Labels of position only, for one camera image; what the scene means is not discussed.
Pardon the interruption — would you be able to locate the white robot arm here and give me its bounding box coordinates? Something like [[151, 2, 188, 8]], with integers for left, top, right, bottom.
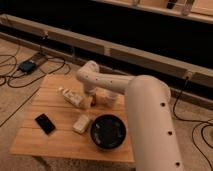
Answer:
[[76, 61, 184, 171]]

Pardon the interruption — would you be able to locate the black bowl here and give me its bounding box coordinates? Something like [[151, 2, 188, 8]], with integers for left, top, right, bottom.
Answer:
[[90, 114, 126, 150]]

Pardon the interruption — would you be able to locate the white tube package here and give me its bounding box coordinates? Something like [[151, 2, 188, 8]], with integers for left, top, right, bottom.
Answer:
[[58, 87, 83, 107]]

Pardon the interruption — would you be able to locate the black floor cables right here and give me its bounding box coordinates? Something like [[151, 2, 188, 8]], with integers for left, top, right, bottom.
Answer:
[[171, 78, 213, 163]]

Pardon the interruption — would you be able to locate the wooden table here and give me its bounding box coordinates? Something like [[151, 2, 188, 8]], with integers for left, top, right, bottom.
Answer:
[[10, 75, 134, 164]]

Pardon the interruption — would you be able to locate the black smartphone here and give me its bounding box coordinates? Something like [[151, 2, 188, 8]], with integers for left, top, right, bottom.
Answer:
[[35, 114, 56, 135]]

